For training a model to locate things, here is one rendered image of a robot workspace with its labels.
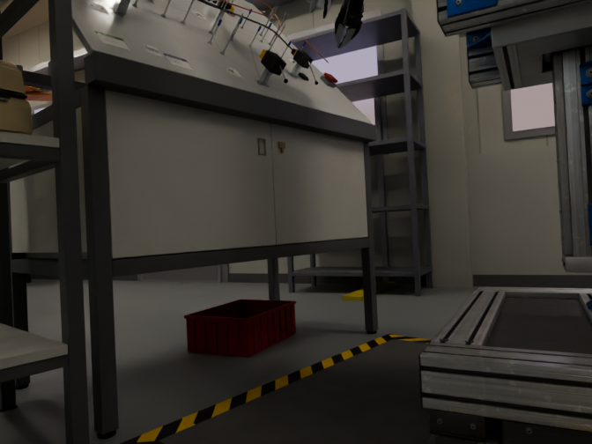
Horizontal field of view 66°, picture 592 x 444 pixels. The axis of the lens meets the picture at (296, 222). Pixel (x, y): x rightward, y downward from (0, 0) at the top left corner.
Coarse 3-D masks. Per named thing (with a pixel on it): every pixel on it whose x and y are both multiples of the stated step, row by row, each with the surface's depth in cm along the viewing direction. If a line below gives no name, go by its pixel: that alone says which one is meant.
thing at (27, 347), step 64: (0, 0) 110; (64, 0) 94; (64, 64) 94; (64, 128) 93; (0, 192) 123; (64, 192) 93; (0, 256) 122; (64, 256) 92; (0, 320) 122; (64, 320) 93; (0, 384) 121; (64, 384) 93
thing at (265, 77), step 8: (264, 56) 143; (272, 56) 141; (264, 64) 143; (272, 64) 141; (280, 64) 142; (264, 72) 145; (272, 72) 142; (280, 72) 144; (256, 80) 146; (264, 80) 146
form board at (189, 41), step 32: (96, 0) 122; (160, 0) 154; (128, 32) 118; (160, 32) 131; (192, 32) 147; (224, 32) 167; (256, 32) 195; (160, 64) 114; (192, 64) 126; (224, 64) 141; (256, 64) 160; (288, 64) 184; (288, 96) 153; (320, 96) 175
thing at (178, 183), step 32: (128, 96) 109; (128, 128) 109; (160, 128) 116; (192, 128) 123; (224, 128) 132; (256, 128) 141; (128, 160) 108; (160, 160) 115; (192, 160) 123; (224, 160) 131; (256, 160) 141; (128, 192) 108; (160, 192) 115; (192, 192) 122; (224, 192) 130; (256, 192) 140; (128, 224) 108; (160, 224) 114; (192, 224) 122; (224, 224) 130; (256, 224) 140; (128, 256) 107
